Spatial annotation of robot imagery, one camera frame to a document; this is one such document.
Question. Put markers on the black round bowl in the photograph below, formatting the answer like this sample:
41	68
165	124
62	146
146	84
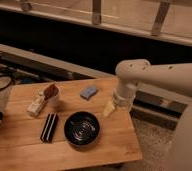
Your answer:
81	128

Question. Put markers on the black white striped eraser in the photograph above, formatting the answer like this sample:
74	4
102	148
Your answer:
49	128

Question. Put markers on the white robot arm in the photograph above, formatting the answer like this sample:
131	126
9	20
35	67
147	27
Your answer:
175	78

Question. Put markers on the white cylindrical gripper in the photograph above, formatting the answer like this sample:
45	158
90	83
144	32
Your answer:
120	98

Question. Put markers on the white small box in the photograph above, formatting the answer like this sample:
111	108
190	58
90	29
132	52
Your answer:
36	105

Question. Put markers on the brown object in cup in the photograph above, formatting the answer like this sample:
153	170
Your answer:
50	91

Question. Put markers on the metal railing post right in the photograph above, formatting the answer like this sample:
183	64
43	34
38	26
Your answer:
163	8

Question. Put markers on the blue sponge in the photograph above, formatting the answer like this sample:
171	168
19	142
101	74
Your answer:
89	92

